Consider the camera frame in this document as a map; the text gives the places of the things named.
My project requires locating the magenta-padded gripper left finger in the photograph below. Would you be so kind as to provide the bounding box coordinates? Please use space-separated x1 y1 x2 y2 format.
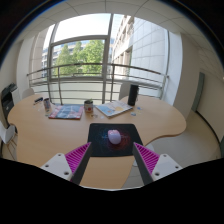
39 141 93 186

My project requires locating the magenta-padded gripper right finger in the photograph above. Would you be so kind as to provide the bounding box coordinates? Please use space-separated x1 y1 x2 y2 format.
131 142 184 186

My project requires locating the lilac computer mouse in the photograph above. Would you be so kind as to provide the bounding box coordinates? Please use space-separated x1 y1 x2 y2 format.
107 129 123 146

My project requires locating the black galaxy-print mouse pad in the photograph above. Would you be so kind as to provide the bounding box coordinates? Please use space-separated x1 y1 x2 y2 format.
87 122 144 158

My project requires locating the dark red-edged magazine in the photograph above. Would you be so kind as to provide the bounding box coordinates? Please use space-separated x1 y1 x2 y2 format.
48 104 84 121

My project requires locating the small printed can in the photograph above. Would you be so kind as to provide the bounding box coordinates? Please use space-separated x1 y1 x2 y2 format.
43 97 52 111

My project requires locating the white red mug with plant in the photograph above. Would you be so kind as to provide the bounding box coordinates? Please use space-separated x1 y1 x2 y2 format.
83 99 95 114

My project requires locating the open light illustrated booklet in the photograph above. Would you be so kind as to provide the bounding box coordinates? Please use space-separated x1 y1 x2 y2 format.
95 99 134 118

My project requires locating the black cylinder speaker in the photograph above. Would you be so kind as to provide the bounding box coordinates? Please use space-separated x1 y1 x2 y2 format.
127 84 139 107

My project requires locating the plain white chair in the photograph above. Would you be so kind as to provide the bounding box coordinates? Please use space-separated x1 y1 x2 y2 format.
21 87 35 100

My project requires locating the grey door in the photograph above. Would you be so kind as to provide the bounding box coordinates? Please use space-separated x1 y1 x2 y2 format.
191 72 206 113

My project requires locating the black and white printer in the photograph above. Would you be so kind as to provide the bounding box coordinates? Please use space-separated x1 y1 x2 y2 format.
0 82 19 118

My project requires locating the grey metal balcony railing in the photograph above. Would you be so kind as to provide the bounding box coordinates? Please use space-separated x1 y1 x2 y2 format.
26 62 169 104

